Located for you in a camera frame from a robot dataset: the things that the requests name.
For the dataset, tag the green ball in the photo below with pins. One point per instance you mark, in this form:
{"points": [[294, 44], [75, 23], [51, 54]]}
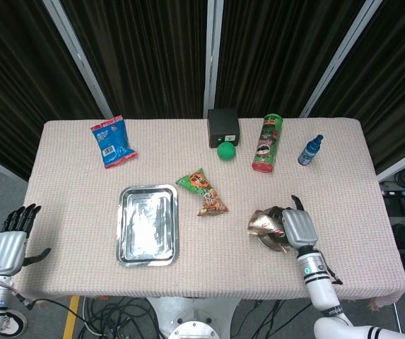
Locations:
{"points": [[227, 152]]}

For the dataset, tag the gold foil snack bag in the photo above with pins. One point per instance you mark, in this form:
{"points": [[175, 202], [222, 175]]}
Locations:
{"points": [[262, 226]]}

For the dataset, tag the black cardboard box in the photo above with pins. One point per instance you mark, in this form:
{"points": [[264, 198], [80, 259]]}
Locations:
{"points": [[223, 123]]}

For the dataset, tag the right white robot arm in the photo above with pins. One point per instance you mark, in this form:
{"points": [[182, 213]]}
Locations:
{"points": [[322, 289]]}

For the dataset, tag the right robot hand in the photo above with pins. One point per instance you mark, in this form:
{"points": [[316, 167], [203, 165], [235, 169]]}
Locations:
{"points": [[299, 229]]}

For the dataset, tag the green chips can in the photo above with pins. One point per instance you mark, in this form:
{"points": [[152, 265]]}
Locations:
{"points": [[267, 144]]}

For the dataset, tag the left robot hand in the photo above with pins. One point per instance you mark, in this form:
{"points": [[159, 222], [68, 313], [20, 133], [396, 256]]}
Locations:
{"points": [[7, 250]]}

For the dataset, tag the small metal bowl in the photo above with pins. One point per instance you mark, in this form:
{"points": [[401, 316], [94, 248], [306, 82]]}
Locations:
{"points": [[271, 244]]}

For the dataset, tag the black power strip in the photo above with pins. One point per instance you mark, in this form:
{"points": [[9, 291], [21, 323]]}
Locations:
{"points": [[403, 193]]}

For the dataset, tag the blue spray bottle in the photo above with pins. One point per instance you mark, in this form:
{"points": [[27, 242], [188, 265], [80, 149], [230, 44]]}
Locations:
{"points": [[308, 153]]}

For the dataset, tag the dark pleated curtain panel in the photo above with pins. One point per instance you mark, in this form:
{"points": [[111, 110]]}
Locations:
{"points": [[280, 53], [15, 77], [142, 60], [393, 77]]}

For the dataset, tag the blue red snack bag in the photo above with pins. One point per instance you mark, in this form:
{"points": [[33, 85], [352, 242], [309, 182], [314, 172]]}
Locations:
{"points": [[112, 141]]}

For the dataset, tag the black white shoe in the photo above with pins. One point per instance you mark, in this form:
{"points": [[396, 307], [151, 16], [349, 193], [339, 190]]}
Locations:
{"points": [[15, 323]]}

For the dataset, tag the pink woven tablecloth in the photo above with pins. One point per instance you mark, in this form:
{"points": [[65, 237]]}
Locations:
{"points": [[223, 272]]}

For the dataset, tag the orange green snack bag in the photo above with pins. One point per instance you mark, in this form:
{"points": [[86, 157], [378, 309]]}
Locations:
{"points": [[205, 196]]}

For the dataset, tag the white partition post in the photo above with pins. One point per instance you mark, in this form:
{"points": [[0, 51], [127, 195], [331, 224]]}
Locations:
{"points": [[340, 60], [78, 60], [212, 60]]}

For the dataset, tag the rectangular steel tray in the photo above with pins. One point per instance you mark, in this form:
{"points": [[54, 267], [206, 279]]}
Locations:
{"points": [[149, 226]]}

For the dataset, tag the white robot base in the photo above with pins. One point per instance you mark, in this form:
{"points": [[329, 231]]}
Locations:
{"points": [[195, 318]]}

